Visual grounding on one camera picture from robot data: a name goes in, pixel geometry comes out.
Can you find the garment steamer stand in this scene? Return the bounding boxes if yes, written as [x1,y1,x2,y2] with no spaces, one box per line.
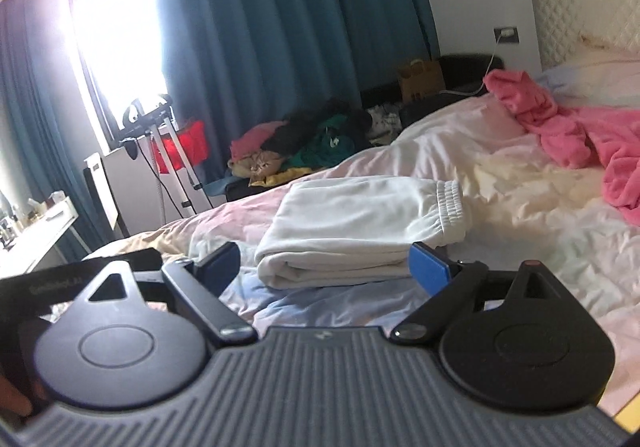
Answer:
[120,94,211,228]

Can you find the white panel heater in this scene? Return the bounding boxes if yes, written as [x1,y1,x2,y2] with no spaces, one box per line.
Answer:
[84,152,132,240]

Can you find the yellow garment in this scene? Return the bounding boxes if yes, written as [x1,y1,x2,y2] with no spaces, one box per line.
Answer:
[250,167,312,188]

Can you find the cream quilted headboard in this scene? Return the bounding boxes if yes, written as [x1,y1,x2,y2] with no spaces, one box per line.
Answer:
[530,0,640,73]

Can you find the pink fleece robe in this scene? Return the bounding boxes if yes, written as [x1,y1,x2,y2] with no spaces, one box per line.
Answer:
[482,68,640,228]

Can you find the red cloth bag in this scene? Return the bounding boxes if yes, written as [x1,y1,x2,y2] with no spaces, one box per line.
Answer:
[152,121,208,173]

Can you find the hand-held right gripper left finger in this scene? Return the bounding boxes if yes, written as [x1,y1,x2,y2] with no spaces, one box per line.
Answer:
[85,241,258,348]

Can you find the brown paper bag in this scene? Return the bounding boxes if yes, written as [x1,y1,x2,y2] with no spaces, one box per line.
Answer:
[397,58,446,103]

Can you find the tan garment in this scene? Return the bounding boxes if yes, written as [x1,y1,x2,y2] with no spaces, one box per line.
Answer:
[227,150,287,184]

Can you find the white patterned garment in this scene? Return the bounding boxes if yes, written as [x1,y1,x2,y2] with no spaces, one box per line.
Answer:
[367,107,402,139]

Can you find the wide teal curtain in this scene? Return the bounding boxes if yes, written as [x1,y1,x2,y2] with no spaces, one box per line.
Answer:
[132,0,441,178]

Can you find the white vanity desk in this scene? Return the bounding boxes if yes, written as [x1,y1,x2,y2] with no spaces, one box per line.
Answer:
[0,200,81,278]

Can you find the green garment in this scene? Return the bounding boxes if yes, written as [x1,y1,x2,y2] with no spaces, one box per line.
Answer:
[290,114,357,169]

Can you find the white charging cable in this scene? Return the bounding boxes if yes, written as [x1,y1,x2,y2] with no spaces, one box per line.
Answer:
[442,40,506,96]

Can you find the row of cosmetic bottles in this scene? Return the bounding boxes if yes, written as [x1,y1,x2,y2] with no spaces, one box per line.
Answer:
[0,196,57,248]

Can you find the black garment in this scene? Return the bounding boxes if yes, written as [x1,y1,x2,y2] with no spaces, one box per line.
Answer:
[262,97,373,154]

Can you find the pink garment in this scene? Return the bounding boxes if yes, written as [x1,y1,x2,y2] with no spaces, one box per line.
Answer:
[230,121,288,159]

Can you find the pink bed quilt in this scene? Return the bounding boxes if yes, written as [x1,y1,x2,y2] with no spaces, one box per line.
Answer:
[82,47,640,428]

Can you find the person's left hand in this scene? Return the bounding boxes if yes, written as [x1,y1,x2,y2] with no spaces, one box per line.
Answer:
[0,367,34,420]

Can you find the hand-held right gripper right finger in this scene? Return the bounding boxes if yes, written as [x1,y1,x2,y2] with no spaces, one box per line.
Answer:
[390,242,561,343]

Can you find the window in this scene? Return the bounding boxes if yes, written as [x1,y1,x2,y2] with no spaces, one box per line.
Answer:
[62,0,173,153]

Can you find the narrow teal curtain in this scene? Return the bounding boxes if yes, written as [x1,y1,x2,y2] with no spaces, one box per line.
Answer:
[0,2,108,250]

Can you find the white pants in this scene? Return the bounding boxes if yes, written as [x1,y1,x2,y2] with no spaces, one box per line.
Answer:
[254,176,473,290]

